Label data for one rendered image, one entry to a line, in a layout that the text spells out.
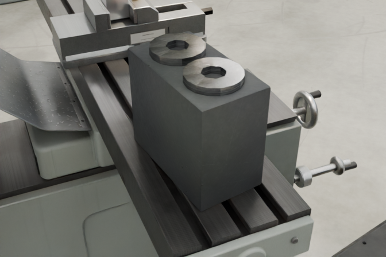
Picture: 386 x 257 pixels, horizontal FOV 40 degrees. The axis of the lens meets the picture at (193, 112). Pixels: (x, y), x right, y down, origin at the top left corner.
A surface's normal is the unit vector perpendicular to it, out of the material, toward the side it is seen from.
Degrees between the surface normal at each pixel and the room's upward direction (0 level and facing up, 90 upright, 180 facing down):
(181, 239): 0
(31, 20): 0
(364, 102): 0
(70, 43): 90
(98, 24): 90
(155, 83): 90
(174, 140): 90
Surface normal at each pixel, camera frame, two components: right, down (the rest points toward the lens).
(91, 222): 0.40, 0.52
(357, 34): 0.00, -0.83
